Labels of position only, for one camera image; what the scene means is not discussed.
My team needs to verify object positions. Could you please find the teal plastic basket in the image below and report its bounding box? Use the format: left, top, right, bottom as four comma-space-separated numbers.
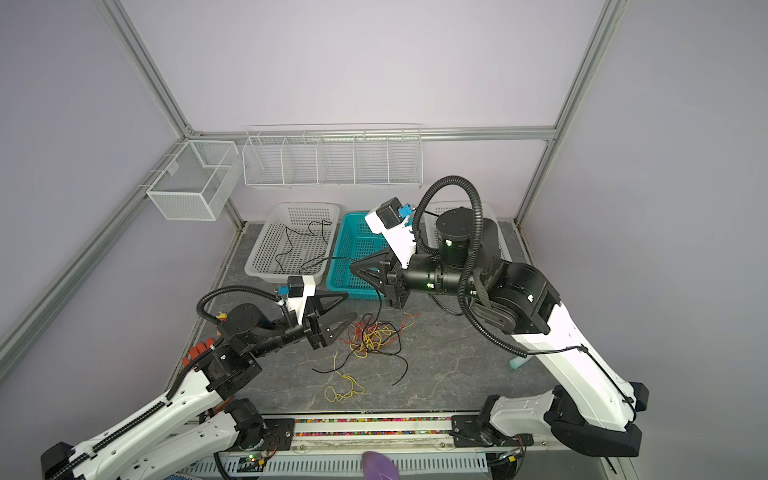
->
326, 212, 388, 300

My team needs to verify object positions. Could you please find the yellow cable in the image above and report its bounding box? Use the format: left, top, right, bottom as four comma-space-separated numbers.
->
323, 350, 367, 404

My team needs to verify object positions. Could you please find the red rubber glove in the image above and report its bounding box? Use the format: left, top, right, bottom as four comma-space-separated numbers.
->
181, 338, 216, 367

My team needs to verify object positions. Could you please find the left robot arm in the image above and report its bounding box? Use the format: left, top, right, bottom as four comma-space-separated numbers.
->
40, 276, 356, 479

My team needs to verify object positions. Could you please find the white mesh wall box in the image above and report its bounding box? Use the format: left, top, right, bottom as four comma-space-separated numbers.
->
147, 140, 243, 221

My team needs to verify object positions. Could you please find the purple object at front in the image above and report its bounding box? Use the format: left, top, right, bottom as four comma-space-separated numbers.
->
361, 451, 400, 480

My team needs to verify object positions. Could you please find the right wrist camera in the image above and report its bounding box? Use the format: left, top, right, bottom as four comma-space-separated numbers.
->
365, 197, 416, 269

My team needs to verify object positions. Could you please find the cable bundle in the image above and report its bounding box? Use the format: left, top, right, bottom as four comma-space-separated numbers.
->
311, 296, 416, 386

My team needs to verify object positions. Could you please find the right white plastic basket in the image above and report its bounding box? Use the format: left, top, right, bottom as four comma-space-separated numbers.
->
424, 201, 512, 270

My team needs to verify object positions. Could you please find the white wire wall shelf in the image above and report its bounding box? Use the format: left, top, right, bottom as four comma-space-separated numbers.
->
241, 128, 424, 188

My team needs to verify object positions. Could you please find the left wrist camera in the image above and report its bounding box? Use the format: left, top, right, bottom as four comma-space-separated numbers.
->
277, 275, 316, 323

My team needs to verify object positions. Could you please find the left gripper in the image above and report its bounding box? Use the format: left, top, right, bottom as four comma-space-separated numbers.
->
249, 289, 357, 358

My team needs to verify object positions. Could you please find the light blue plastic scraper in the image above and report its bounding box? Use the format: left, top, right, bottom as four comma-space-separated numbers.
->
509, 357, 528, 370

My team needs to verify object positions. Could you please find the left white plastic basket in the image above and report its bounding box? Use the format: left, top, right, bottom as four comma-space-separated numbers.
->
244, 202, 340, 284

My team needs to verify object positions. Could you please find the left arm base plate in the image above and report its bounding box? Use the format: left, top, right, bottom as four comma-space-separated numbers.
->
234, 417, 296, 453

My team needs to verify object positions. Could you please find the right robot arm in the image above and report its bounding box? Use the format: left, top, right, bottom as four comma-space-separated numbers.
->
350, 175, 649, 458

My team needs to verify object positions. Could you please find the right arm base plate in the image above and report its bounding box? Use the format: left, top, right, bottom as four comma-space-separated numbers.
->
449, 415, 534, 448

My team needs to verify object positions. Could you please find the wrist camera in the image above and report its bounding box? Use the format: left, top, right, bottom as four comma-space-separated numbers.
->
277, 275, 316, 323
365, 197, 416, 269

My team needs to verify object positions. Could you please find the white plastic basket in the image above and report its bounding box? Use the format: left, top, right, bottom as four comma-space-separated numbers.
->
424, 201, 512, 270
244, 202, 340, 284

